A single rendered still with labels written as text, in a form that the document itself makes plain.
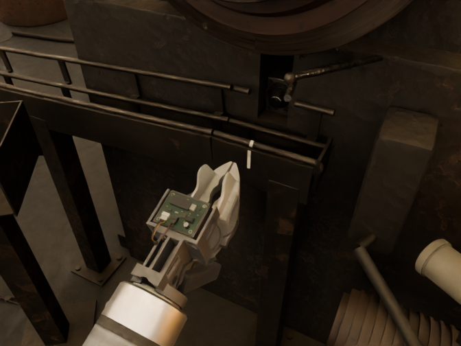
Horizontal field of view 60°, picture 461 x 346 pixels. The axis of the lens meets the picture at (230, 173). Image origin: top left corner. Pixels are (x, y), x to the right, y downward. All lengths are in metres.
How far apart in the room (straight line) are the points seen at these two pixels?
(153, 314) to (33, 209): 1.33
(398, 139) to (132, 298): 0.41
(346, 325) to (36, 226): 1.25
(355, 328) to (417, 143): 0.31
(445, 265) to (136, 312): 0.40
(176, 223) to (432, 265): 0.35
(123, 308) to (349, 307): 0.40
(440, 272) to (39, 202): 1.49
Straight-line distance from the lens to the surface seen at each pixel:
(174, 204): 0.49
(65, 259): 1.53
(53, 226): 1.65
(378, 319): 0.72
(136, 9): 0.84
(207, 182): 0.56
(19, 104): 0.89
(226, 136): 0.72
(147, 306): 0.46
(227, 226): 0.53
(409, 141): 0.61
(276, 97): 0.77
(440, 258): 0.62
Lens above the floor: 1.13
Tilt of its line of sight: 41 degrees down
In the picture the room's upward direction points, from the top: straight up
